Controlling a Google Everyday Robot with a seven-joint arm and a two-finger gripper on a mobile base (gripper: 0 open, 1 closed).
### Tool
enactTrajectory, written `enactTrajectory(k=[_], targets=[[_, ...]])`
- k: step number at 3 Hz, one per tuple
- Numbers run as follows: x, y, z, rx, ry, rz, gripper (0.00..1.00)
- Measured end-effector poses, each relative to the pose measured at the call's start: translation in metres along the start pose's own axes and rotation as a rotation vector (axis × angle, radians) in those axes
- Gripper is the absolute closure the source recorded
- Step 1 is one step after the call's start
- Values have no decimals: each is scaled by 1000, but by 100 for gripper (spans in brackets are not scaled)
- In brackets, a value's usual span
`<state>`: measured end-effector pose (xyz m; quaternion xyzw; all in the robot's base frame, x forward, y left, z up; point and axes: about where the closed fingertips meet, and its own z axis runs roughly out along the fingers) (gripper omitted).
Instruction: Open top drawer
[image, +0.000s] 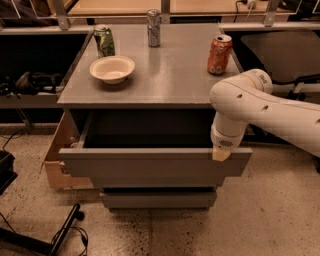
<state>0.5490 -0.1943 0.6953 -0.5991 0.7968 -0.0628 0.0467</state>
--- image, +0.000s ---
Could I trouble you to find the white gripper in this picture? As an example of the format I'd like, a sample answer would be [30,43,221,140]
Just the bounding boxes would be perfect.
[211,126,243,162]

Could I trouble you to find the grey top drawer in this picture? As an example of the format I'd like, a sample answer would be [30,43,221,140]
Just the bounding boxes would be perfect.
[60,109,252,179]

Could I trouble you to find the grey drawer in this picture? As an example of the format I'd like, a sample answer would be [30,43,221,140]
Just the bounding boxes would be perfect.
[89,175,226,189]
[100,192,217,209]
[60,109,252,179]

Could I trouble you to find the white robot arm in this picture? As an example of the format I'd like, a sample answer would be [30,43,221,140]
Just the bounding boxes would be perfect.
[209,69,320,161]

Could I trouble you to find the grey drawer cabinet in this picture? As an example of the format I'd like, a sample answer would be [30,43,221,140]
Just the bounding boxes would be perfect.
[57,22,256,212]

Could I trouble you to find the grey middle drawer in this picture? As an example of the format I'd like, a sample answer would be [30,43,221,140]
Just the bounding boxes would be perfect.
[89,175,226,189]

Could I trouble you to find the grey bottom drawer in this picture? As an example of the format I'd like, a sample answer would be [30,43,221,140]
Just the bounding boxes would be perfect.
[100,192,217,209]

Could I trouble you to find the orange soda can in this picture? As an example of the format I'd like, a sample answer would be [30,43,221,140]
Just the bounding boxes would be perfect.
[207,34,232,75]

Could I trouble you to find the white paper bowl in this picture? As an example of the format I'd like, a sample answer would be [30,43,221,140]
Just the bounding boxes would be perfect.
[89,56,135,84]

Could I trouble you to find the silver tall can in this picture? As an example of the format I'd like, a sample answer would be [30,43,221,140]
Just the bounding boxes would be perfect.
[147,9,161,47]

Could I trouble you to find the green soda can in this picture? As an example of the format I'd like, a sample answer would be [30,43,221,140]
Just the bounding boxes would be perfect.
[94,24,115,58]

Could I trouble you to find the cardboard box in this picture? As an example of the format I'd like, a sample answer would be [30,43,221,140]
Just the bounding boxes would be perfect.
[43,115,92,189]

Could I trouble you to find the black headphones on shelf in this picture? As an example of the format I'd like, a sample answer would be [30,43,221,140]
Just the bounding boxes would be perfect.
[0,72,63,96]

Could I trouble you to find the black box at left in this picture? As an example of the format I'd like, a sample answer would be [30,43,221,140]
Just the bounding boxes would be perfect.
[0,150,17,195]

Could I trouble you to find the black stand base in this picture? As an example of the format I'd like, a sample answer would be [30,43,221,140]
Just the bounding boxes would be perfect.
[0,204,88,256]

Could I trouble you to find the black cable on floor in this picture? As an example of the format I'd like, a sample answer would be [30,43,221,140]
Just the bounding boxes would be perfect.
[49,226,90,256]

